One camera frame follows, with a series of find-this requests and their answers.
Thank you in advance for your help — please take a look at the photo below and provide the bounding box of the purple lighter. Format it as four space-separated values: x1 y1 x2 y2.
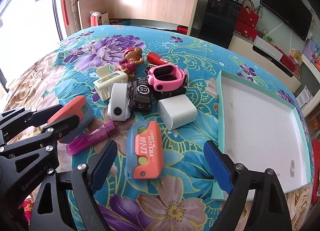
66 121 117 156

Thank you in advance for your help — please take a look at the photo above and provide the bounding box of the orange blue carrot knife toy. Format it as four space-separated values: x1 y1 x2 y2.
125 121 164 180

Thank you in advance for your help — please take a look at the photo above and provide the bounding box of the white wrist device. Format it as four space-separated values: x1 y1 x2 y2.
107 83 131 121

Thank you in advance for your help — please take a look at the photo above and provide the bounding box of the white hair claw clip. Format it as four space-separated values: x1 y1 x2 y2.
93 65 128 102

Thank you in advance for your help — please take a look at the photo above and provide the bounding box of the black toy car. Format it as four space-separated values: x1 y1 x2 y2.
129 77 152 112

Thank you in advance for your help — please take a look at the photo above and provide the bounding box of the white power adapter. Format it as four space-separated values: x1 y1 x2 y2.
157 94 197 130

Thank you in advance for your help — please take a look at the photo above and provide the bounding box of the pink kids smartwatch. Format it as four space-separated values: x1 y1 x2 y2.
147 64 185 92

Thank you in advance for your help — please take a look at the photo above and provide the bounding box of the black power adapter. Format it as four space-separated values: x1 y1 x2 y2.
152 75 187 100

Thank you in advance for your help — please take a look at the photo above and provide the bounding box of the red plastic stool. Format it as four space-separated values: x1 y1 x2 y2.
311 139 319 205

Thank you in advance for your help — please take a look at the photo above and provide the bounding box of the teal white box lid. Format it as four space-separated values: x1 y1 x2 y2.
216 71 312 193

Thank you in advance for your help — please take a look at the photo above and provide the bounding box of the white desk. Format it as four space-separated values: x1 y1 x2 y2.
301 54 319 118

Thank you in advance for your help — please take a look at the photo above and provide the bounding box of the small barcode card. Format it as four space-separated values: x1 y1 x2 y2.
144 63 156 76

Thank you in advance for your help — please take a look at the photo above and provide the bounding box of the red white paper bag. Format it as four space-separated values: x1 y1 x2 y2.
90 11 110 27

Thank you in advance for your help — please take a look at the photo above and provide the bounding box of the red lighter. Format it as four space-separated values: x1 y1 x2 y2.
146 52 169 66

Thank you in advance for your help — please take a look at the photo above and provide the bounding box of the white flat box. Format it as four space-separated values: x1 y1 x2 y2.
253 36 283 61

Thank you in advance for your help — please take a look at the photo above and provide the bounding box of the cream tv stand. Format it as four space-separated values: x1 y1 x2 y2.
228 35 301 93

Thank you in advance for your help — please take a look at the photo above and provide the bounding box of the wooden shelf cabinet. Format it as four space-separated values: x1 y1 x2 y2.
78 0 199 35

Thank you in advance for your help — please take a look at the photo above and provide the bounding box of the red gift box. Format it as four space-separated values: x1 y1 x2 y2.
234 21 258 41

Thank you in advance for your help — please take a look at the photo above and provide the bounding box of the red gift bag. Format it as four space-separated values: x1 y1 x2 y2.
238 0 259 28

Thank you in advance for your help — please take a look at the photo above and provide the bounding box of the black water dispenser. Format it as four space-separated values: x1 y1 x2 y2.
199 0 241 48

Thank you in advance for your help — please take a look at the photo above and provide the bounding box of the black television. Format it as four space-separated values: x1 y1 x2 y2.
260 0 312 40

